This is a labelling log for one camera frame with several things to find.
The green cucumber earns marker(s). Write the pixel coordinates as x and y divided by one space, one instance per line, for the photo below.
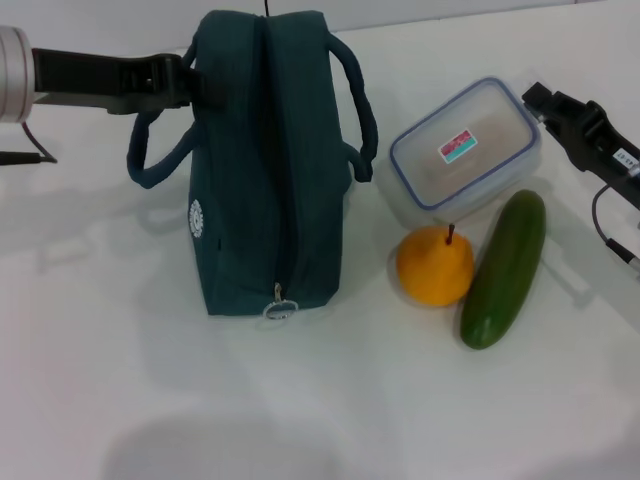
505 270

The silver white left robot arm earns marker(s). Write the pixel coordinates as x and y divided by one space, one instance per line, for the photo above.
12 75

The clear plastic food container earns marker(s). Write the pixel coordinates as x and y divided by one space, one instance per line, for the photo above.
465 150

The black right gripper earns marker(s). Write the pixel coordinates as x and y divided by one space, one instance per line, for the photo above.
600 145

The orange yellow pear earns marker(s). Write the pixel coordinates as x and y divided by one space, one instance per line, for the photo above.
432 265

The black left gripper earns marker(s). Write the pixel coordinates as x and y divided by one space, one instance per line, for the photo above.
100 82

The dark teal insulated lunch bag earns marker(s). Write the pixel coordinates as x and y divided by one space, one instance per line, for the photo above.
260 175

